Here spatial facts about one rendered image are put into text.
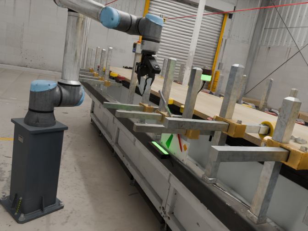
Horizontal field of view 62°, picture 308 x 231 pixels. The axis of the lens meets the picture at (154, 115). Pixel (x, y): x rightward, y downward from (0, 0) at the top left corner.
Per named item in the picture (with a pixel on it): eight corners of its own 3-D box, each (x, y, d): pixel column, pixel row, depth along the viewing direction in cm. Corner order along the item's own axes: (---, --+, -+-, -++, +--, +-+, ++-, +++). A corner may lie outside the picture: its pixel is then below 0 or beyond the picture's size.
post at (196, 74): (175, 165, 124) (196, 67, 114) (171, 162, 127) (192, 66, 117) (181, 165, 126) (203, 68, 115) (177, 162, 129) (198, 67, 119)
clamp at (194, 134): (189, 139, 114) (191, 128, 113) (174, 129, 126) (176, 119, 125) (199, 139, 117) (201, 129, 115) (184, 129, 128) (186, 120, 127)
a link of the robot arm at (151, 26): (153, 17, 128) (168, 17, 122) (149, 42, 130) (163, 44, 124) (140, 12, 121) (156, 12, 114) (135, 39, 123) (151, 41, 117)
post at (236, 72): (207, 184, 102) (238, 64, 91) (202, 180, 105) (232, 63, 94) (214, 184, 103) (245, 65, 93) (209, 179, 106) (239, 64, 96)
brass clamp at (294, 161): (295, 170, 68) (301, 152, 67) (256, 150, 80) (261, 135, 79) (309, 169, 71) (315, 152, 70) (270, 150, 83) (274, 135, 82)
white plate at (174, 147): (184, 164, 116) (189, 144, 114) (159, 143, 138) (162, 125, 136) (185, 164, 116) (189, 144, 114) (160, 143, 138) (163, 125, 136)
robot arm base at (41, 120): (32, 128, 153) (34, 112, 150) (18, 119, 164) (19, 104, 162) (61, 125, 167) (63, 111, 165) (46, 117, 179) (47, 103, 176)
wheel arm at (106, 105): (103, 109, 149) (104, 102, 148) (102, 107, 152) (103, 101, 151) (167, 114, 169) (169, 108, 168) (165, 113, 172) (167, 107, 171)
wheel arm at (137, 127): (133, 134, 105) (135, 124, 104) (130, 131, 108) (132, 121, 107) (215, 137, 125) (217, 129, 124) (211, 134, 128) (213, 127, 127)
